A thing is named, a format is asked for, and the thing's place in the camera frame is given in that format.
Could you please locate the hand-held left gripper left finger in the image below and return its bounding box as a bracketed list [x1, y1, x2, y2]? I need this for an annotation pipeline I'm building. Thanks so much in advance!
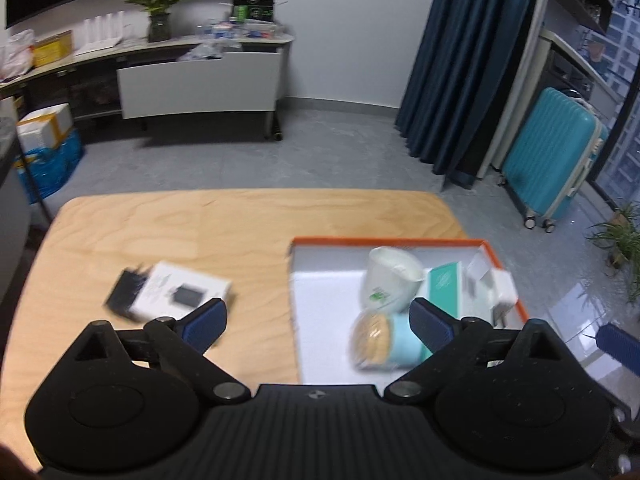
[75, 297, 251, 406]

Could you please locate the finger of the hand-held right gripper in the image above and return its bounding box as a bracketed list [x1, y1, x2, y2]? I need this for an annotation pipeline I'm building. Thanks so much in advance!
[595, 323, 640, 381]

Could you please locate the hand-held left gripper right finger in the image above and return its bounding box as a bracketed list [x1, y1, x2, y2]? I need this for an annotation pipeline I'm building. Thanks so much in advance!
[382, 297, 557, 407]

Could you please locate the light blue toothpick holder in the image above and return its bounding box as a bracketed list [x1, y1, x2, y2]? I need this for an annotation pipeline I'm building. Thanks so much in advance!
[348, 308, 435, 372]

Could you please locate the white teal box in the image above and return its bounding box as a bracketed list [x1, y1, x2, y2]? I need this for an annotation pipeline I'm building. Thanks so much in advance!
[426, 261, 468, 321]

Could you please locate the white charger box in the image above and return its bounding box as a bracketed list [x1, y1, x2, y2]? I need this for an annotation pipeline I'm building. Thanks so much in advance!
[131, 260, 236, 323]

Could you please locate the white round plug-in device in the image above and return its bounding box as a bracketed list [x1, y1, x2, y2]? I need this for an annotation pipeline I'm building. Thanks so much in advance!
[361, 246, 427, 313]

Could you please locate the white cube charger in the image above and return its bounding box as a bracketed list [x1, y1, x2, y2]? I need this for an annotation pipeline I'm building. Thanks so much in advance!
[487, 268, 518, 328]

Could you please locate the black charger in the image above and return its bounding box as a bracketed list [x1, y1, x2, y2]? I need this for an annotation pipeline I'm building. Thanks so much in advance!
[103, 266, 151, 318]

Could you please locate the orange white box tray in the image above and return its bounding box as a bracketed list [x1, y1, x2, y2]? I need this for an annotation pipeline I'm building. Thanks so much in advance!
[289, 236, 530, 386]

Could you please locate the spider plant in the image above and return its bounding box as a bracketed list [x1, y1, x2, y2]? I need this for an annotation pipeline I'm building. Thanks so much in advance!
[585, 200, 640, 306]

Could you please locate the teal suitcase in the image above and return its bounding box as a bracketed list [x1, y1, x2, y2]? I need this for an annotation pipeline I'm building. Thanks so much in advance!
[501, 86, 608, 233]

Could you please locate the blue floor bag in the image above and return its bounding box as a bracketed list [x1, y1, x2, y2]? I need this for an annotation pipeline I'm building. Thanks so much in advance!
[14, 127, 85, 206]

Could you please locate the grey curved counter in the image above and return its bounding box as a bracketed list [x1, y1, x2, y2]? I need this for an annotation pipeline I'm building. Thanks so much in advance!
[0, 115, 53, 286]

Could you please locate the white rolling panel table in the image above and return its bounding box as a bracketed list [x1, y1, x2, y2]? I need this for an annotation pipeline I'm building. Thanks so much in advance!
[116, 50, 286, 141]

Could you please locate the white cardboard box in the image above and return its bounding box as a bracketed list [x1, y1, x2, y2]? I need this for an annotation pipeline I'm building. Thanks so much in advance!
[16, 103, 75, 153]

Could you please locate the low television cabinet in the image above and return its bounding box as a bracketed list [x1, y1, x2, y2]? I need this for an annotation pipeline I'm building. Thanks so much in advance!
[0, 30, 295, 133]

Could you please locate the blue curtain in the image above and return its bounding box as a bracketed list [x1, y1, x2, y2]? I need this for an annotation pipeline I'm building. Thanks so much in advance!
[395, 0, 543, 191]

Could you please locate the dark built-in appliance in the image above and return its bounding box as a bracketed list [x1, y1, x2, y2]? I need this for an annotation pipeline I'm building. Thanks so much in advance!
[542, 47, 598, 106]

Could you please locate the clear plastic packaging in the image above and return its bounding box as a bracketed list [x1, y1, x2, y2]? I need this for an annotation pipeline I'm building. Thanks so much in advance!
[177, 42, 243, 62]

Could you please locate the pile of small boxes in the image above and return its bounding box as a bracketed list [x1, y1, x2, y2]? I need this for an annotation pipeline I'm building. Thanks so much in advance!
[197, 17, 283, 41]

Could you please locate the white router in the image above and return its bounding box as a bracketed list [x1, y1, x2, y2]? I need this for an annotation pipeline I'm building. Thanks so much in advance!
[75, 10, 126, 56]

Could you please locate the yellow box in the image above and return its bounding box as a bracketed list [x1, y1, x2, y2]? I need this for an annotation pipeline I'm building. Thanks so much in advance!
[31, 30, 75, 67]

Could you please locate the black green box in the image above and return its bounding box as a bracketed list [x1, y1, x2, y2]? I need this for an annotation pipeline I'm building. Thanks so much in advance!
[232, 0, 277, 23]

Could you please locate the white plastic bag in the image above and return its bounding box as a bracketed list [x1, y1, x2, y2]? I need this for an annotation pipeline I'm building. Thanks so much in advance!
[0, 29, 36, 81]

